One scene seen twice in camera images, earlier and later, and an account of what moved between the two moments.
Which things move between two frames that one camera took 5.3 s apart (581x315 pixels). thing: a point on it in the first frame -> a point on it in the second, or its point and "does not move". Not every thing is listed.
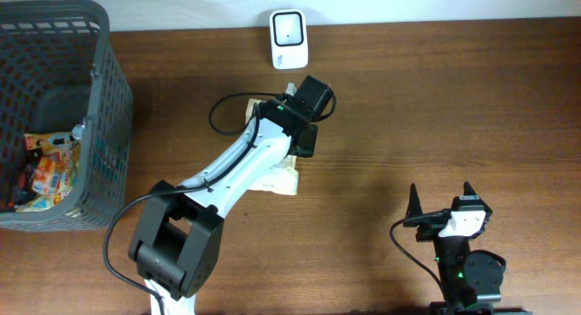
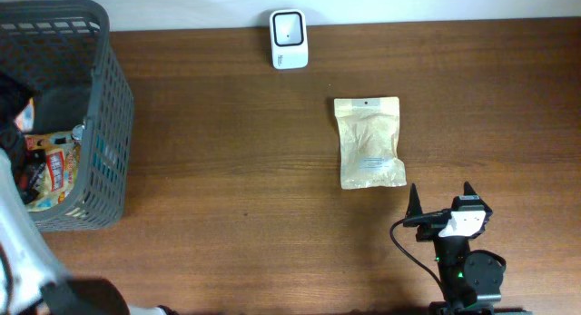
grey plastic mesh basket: (59, 72) does not move
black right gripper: (429, 219) does not move
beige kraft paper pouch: (283, 178) -> (369, 154)
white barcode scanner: (289, 38) does not move
